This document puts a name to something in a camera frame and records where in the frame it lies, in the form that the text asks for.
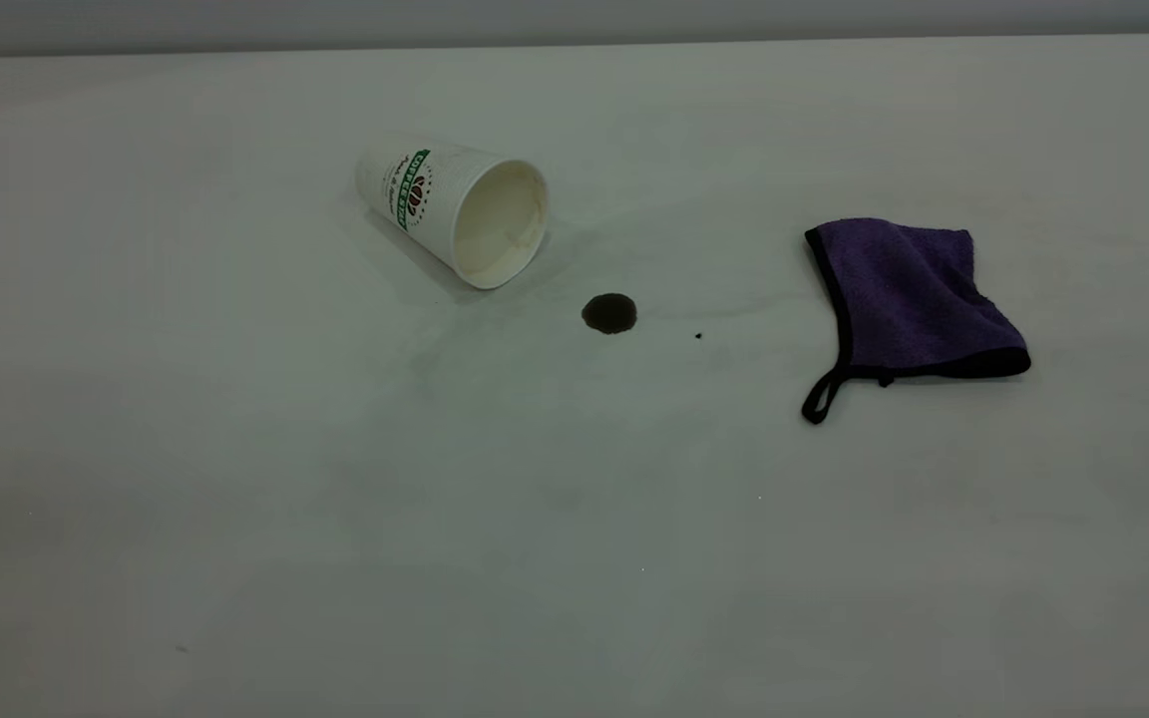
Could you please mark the purple cloth with black trim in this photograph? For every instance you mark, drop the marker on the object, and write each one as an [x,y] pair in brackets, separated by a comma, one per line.
[909,299]

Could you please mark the dark coffee spill spot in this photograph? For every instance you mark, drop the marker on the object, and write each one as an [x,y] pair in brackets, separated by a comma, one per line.
[609,313]

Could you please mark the white paper coffee cup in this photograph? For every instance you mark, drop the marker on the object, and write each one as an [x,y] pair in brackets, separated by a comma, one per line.
[455,204]

